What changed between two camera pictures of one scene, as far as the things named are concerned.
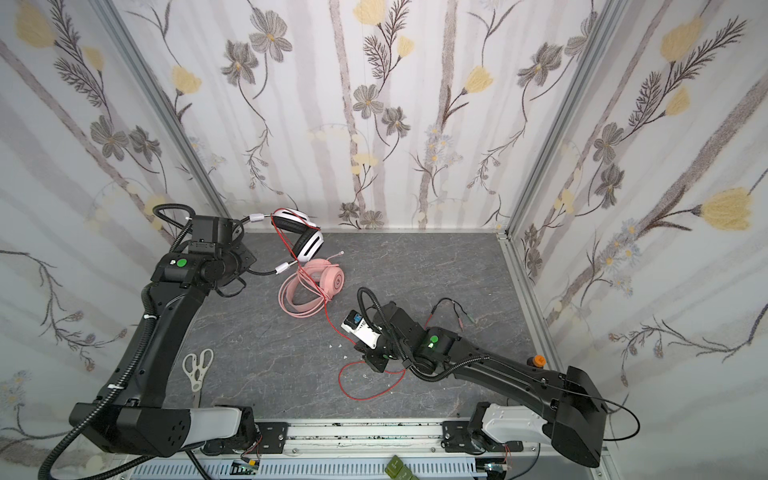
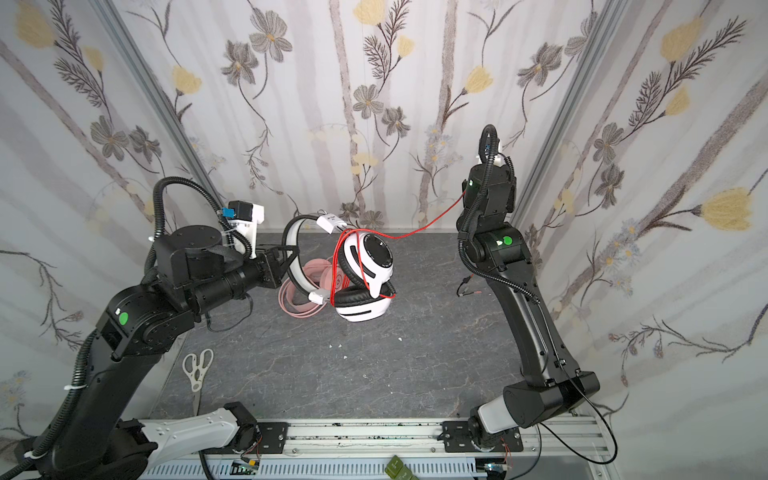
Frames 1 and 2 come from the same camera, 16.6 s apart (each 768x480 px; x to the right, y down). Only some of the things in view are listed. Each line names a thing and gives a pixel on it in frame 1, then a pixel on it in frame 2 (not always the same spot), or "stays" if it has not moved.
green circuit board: x=396 y=470 stays
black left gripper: x=241 y=258 to x=275 y=267
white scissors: x=196 y=367 stays
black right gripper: x=377 y=354 to x=489 y=182
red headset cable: x=329 y=313 to x=381 y=237
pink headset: x=314 y=285 stays
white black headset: x=295 y=220 to x=366 y=264
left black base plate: x=273 y=436 stays
